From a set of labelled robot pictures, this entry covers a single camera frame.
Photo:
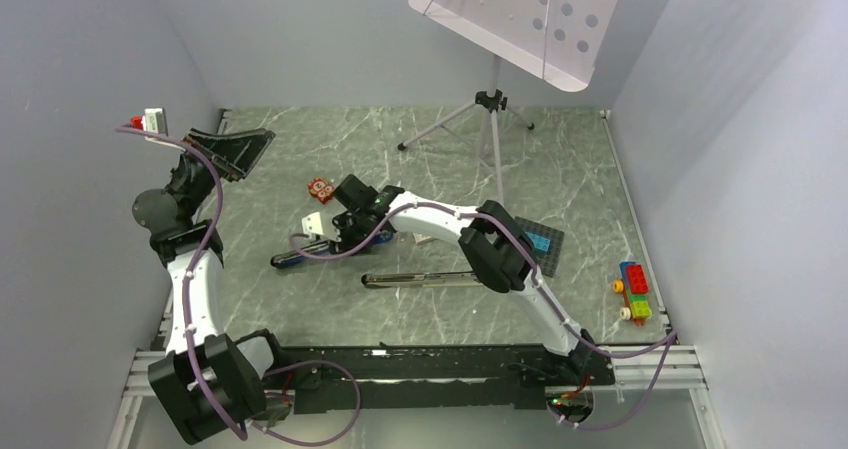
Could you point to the blue black stapler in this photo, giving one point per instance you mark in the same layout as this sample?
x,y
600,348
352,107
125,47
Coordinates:
x,y
319,248

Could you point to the colourful lego toy car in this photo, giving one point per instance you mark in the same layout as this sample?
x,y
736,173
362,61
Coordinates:
x,y
634,288

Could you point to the red cartoon eraser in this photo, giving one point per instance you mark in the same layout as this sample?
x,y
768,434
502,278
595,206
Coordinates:
x,y
321,189

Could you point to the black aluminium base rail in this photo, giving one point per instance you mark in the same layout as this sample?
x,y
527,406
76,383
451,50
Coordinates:
x,y
520,376

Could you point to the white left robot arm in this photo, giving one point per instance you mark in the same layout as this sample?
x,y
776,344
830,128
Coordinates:
x,y
207,383

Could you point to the blue lego brick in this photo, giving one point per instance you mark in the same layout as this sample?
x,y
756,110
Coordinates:
x,y
540,243

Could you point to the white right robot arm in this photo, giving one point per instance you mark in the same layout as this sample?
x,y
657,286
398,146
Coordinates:
x,y
496,248

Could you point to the black silver stapler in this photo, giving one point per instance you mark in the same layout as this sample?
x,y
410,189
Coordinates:
x,y
421,280

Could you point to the white perforated music stand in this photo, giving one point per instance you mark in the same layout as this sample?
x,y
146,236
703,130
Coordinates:
x,y
556,41

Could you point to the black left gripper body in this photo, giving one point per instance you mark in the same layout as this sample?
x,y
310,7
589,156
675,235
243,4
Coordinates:
x,y
194,180

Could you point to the dark grey lego baseplate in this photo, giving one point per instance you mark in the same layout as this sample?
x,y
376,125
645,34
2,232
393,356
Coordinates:
x,y
548,263

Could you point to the white staple box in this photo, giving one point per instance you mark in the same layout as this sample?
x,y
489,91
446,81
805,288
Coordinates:
x,y
420,238

